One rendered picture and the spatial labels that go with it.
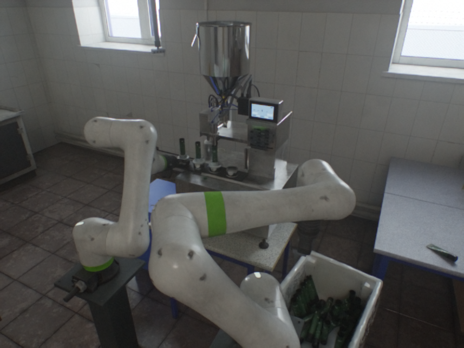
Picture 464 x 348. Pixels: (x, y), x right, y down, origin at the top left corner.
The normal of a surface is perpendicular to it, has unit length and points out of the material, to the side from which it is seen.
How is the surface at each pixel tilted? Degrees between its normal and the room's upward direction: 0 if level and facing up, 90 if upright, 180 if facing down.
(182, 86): 90
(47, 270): 0
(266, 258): 0
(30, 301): 0
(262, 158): 90
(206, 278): 72
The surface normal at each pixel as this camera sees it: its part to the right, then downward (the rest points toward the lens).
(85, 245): -0.15, 0.45
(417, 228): 0.00, -0.88
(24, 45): 0.89, 0.22
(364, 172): -0.45, 0.43
